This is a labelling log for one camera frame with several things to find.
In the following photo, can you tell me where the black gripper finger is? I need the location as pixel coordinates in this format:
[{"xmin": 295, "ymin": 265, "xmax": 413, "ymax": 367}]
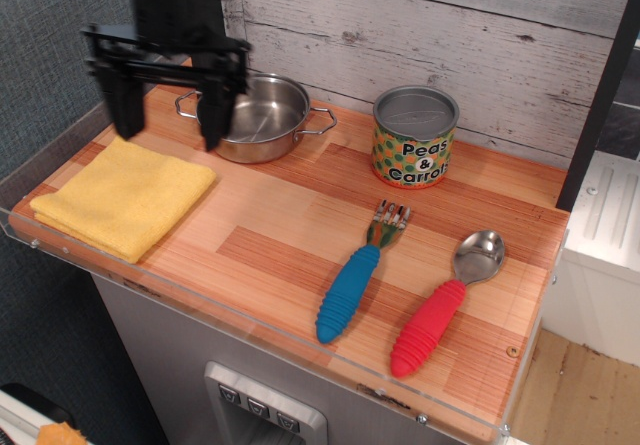
[
  {"xmin": 97, "ymin": 69, "xmax": 144, "ymax": 140},
  {"xmin": 197, "ymin": 85, "xmax": 236, "ymax": 151}
]

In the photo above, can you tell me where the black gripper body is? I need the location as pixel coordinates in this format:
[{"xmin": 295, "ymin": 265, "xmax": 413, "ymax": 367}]
[{"xmin": 79, "ymin": 0, "xmax": 252, "ymax": 94}]

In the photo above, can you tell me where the peas and carrots can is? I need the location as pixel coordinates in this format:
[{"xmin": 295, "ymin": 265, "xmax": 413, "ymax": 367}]
[{"xmin": 371, "ymin": 85, "xmax": 460, "ymax": 190}]

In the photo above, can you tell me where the stainless steel pot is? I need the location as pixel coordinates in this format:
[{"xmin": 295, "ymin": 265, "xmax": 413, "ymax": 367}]
[{"xmin": 175, "ymin": 73, "xmax": 337, "ymax": 164}]

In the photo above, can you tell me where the yellow folded cloth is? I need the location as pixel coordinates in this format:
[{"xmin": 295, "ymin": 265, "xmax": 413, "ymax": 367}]
[{"xmin": 30, "ymin": 137, "xmax": 216, "ymax": 264}]

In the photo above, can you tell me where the grey toy fridge cabinet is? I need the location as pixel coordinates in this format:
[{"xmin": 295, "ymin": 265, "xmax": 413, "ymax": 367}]
[{"xmin": 92, "ymin": 269, "xmax": 481, "ymax": 445}]

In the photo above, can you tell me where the orange object bottom left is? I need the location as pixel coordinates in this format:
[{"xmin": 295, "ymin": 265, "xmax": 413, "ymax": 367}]
[{"xmin": 35, "ymin": 422, "xmax": 88, "ymax": 445}]

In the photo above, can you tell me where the white cabinet on right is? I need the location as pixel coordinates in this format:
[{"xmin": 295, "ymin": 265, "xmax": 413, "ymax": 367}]
[{"xmin": 542, "ymin": 151, "xmax": 639, "ymax": 365}]

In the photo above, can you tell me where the blue handled fork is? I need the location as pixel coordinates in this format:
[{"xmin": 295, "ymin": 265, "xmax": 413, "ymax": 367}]
[{"xmin": 315, "ymin": 199, "xmax": 411, "ymax": 344}]

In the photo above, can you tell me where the red handled spoon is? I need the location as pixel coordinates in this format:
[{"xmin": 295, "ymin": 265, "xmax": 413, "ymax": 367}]
[{"xmin": 390, "ymin": 230, "xmax": 506, "ymax": 378}]

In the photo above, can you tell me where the black vertical post right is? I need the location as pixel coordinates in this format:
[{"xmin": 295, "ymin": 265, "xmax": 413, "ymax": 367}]
[{"xmin": 555, "ymin": 0, "xmax": 640, "ymax": 212}]

